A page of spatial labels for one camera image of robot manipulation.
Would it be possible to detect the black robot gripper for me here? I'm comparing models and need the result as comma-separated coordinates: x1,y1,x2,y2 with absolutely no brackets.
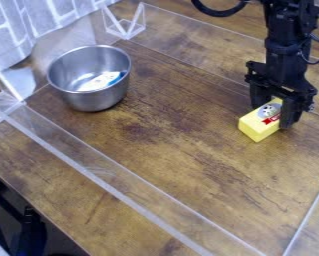
244,39,317,129

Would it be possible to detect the yellow butter block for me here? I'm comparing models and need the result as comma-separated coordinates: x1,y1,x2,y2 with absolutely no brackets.
238,98,282,142

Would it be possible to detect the stainless steel bowl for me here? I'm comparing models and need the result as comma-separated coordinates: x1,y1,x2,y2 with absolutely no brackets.
47,45,132,112

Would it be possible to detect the clear acrylic front barrier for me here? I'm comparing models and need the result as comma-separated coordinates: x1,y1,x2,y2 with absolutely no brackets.
0,105,266,256

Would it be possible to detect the grey brick pattern cloth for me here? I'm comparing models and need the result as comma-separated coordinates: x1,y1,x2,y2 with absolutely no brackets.
0,0,120,71

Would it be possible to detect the black cable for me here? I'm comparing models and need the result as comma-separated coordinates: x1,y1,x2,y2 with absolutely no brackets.
191,0,252,18

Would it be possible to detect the clear acrylic triangular bracket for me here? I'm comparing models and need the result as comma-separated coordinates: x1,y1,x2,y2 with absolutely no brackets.
101,3,146,40

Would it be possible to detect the clear acrylic left bracket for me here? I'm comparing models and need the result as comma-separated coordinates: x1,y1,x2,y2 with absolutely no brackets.
0,92,25,123

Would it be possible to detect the black table leg frame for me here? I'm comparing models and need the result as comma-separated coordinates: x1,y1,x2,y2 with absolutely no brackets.
0,181,47,256

